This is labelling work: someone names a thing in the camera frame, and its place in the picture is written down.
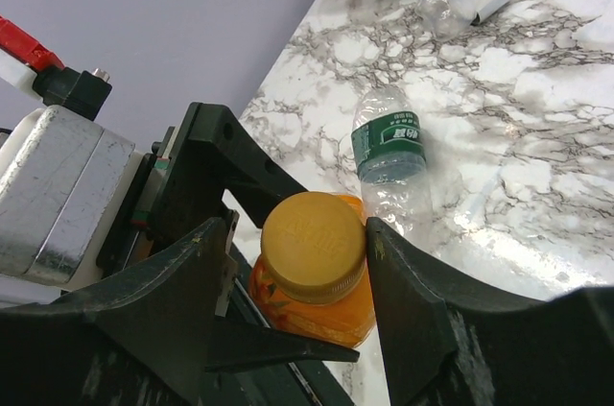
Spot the orange juice bottle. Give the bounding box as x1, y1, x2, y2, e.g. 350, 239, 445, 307
248, 191, 375, 348

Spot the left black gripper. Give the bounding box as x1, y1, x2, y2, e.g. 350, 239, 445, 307
96, 103, 307, 276

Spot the clear bottle green label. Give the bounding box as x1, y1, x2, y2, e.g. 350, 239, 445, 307
351, 85, 433, 247

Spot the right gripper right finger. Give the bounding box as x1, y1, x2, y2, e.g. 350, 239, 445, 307
366, 218, 613, 405

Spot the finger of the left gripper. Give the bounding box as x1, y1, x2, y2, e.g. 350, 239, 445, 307
205, 314, 360, 372

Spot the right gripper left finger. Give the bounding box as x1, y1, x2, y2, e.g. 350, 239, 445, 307
1, 218, 227, 405

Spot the black aluminium base frame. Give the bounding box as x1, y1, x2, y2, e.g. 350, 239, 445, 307
199, 247, 353, 406

